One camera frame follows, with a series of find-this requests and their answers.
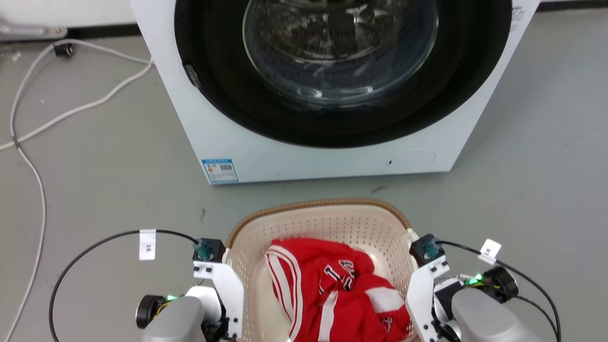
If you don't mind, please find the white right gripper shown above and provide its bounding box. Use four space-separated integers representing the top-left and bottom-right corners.
405 255 464 342

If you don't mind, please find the black round washer door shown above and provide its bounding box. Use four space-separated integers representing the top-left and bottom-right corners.
174 0 513 149

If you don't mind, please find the thick white floor cable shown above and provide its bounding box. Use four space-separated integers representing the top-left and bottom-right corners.
0 58 154 152

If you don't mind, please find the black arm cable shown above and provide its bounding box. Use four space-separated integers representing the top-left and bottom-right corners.
435 240 562 342
49 229 201 342

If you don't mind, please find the cream perforated laundry basket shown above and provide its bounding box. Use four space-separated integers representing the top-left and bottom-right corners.
223 198 421 342

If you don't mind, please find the white cable tag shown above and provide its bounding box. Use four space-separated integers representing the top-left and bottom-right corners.
139 229 157 261
477 238 502 265

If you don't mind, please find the red white sports jersey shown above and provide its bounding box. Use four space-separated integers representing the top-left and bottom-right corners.
265 238 412 342

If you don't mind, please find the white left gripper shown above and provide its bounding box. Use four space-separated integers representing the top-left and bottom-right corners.
185 260 245 341

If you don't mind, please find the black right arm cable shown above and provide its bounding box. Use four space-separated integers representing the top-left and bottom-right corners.
435 240 562 342

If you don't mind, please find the white front-load washing machine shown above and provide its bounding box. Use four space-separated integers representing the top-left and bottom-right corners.
130 0 541 185

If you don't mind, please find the grey metal floor bracket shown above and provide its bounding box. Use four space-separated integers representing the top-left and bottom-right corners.
0 18 68 42

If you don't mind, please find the white left cable tag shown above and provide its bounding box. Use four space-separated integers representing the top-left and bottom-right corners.
139 229 157 261

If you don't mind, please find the blue energy label sticker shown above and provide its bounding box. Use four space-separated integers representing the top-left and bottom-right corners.
201 158 239 184

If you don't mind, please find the white right cable tag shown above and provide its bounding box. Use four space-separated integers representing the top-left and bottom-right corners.
477 238 502 265

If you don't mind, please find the thin white floor cable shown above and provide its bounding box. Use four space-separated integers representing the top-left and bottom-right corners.
0 39 152 342

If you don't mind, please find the small white washer label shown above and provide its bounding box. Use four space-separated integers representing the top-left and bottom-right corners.
509 5 526 32

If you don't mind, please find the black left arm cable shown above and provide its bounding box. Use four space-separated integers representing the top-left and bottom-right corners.
49 229 201 342

